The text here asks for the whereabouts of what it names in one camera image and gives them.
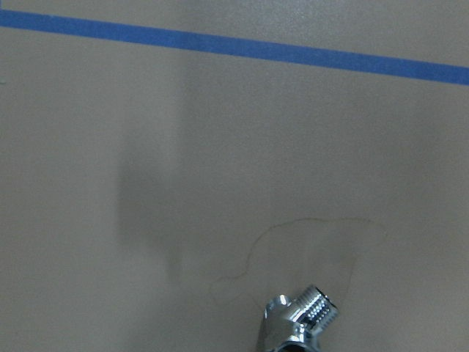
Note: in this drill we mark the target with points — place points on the chrome angle pipe fitting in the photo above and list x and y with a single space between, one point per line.
295 324

